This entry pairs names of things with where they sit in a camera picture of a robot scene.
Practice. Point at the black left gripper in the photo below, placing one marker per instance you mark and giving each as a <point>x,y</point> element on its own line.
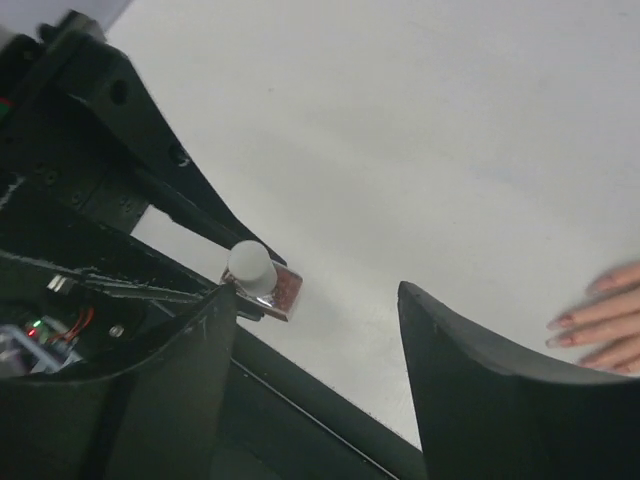
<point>85,152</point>

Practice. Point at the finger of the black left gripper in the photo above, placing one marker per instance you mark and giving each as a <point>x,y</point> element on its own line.
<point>279,422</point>

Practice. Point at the mannequin hand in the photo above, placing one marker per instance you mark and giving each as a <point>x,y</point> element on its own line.
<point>610,321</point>

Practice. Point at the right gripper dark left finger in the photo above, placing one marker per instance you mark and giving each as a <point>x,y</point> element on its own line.
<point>148,409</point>

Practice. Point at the red nail polish bottle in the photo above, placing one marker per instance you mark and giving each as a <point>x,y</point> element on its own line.
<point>279,303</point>

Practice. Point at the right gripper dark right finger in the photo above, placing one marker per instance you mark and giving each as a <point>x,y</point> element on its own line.
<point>489,408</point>

